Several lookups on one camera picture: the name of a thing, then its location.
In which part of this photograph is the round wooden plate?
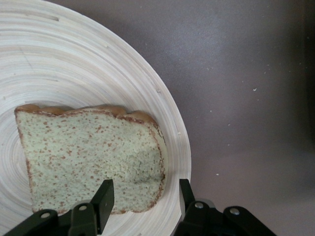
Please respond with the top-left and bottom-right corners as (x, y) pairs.
(0, 0), (192, 236)

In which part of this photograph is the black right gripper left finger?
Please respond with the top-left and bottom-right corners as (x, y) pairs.
(3, 179), (116, 236)

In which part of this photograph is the slice of white bread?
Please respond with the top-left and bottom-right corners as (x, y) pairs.
(14, 103), (167, 214)

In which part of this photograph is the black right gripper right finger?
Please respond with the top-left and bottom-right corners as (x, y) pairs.
(173, 178), (279, 236)

